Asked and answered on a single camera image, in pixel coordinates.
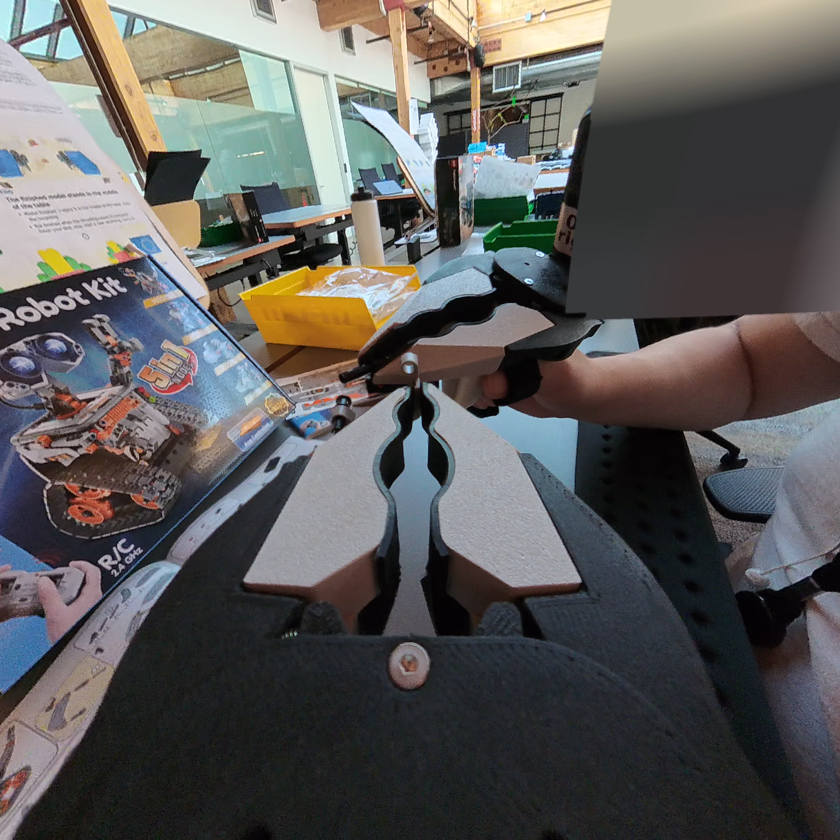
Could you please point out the wooden background table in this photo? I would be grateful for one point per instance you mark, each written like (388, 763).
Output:
(308, 215)

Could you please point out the blue robot kit box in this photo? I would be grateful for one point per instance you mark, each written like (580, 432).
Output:
(118, 426)

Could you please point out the orange printed manual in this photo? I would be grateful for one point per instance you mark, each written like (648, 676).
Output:
(312, 397)

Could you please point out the person's right forearm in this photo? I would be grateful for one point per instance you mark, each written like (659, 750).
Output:
(656, 374)

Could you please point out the black printed carton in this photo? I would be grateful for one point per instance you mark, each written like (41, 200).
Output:
(453, 197)

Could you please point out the small grey hinge piece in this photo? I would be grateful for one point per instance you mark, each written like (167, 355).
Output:
(410, 362)

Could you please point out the yellow plastic bin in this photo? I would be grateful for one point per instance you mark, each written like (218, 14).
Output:
(308, 318)

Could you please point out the open instruction booklet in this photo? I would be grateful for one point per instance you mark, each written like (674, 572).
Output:
(105, 630)

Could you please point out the small black cylindrical part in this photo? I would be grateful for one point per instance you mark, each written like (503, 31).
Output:
(341, 413)

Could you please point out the green plastic bin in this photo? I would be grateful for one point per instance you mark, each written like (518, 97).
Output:
(525, 235)
(502, 211)

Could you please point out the white plastic bag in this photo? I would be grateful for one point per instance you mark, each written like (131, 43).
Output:
(505, 177)

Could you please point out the printed sheet with coloured blocks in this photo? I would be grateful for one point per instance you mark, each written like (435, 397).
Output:
(52, 197)

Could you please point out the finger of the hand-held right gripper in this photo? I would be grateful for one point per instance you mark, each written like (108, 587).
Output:
(453, 295)
(472, 344)

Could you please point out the white printed board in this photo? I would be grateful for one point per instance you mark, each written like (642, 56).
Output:
(400, 154)

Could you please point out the white air vent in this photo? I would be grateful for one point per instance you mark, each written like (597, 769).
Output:
(506, 75)

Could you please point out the black perforated desk panel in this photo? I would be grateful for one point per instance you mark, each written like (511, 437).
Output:
(656, 512)

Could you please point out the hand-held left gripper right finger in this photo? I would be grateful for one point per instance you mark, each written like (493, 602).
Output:
(505, 518)

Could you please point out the white bottle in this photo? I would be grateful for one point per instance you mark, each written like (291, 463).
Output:
(367, 226)

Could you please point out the wooden post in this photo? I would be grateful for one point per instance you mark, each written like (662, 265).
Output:
(400, 65)
(115, 79)

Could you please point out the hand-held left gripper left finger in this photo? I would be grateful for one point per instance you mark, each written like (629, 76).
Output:
(321, 518)

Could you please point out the black office chair armrest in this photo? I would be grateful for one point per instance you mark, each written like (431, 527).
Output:
(748, 492)

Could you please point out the clear plastic bag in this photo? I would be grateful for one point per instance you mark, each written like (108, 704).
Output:
(361, 285)

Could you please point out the person's beige shirt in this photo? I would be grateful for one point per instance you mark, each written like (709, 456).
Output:
(814, 499)

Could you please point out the person's right hand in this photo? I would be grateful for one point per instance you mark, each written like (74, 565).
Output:
(558, 387)

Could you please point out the black folder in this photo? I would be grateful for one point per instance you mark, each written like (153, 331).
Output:
(174, 174)

